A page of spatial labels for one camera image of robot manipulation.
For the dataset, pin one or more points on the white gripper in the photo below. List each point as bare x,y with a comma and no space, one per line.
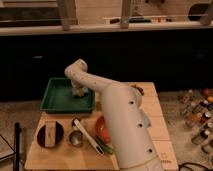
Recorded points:
76,87

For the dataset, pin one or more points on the dark round plate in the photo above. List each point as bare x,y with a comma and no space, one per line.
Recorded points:
59,135

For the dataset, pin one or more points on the wooden block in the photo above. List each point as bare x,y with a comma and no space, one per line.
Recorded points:
50,134

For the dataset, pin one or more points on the black stand leg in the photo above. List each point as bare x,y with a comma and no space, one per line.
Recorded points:
16,160

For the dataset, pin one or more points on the green cucumber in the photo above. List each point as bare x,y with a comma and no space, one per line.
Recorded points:
106,148

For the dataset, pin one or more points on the spice bottle lower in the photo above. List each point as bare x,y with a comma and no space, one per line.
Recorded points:
201,137

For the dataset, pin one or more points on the orange bowl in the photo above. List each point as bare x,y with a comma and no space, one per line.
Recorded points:
101,130

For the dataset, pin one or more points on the wooden board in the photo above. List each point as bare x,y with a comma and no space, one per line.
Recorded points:
65,157

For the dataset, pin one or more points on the green plastic tray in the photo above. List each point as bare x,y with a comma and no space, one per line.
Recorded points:
58,98

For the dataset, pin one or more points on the spice bottle dark cap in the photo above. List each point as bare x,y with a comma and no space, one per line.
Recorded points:
200,106

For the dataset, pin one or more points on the white handled utensil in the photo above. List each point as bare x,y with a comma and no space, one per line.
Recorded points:
90,139

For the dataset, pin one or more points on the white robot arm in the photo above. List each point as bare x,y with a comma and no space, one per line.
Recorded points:
126,122

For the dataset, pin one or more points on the small metal cup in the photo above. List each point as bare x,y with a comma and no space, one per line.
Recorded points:
76,138

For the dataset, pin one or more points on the spice bottle orange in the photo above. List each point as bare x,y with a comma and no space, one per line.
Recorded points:
197,119

